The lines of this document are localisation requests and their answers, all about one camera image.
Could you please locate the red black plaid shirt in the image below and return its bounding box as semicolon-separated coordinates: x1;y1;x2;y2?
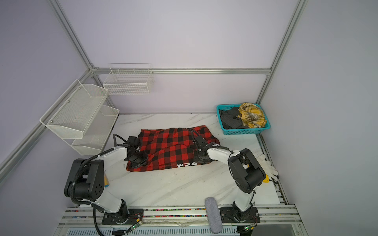
127;125;220;172

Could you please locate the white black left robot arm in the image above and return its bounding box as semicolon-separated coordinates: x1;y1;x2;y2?
64;134;148;225

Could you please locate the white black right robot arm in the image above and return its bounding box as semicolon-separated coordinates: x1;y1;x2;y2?
192;131;266;226

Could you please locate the yellow blue small bottle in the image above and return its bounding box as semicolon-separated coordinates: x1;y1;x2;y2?
104;174;109;188

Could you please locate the dark grey shirt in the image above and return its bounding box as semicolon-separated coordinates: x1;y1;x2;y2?
219;107;248;129

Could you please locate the white mesh lower shelf bin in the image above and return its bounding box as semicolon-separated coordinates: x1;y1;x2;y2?
71;105;119;156

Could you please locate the white mesh shelf bin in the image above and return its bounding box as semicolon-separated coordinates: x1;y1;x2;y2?
39;80;108;139
71;105;119;156

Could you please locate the grey foam microphone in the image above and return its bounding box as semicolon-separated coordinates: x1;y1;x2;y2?
205;197;223;234

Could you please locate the yellow plaid shirt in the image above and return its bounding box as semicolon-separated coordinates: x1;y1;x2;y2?
238;103;267;128

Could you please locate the white work glove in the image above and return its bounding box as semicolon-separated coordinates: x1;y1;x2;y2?
257;154;279;182

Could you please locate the yellow tape measure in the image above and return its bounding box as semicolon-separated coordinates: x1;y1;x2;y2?
263;175;270;183

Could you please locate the white mesh upper shelf bin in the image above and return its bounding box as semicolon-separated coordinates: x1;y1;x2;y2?
39;80;108;139

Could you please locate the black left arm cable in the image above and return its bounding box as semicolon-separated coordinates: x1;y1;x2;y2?
69;133;128;236

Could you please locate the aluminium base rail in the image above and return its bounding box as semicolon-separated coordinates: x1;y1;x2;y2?
54;205;308;236

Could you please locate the white wire wall basket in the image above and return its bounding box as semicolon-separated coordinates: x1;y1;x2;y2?
103;64;155;95

